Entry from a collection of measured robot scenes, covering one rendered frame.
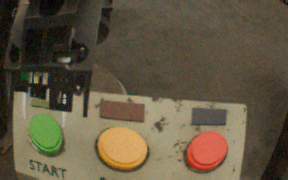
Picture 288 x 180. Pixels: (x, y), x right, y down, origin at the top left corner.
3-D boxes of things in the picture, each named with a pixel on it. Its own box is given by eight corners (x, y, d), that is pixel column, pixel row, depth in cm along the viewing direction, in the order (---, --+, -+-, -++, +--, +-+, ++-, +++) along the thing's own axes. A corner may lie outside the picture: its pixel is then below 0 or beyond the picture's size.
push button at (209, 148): (186, 138, 69) (190, 129, 68) (225, 137, 70) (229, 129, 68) (182, 174, 67) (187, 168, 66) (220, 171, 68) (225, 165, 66)
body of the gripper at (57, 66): (4, 108, 47) (2, 18, 36) (19, 16, 51) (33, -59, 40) (91, 124, 47) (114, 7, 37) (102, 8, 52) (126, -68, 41)
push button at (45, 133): (29, 117, 68) (29, 109, 66) (61, 124, 68) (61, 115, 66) (30, 151, 66) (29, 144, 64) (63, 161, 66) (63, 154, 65)
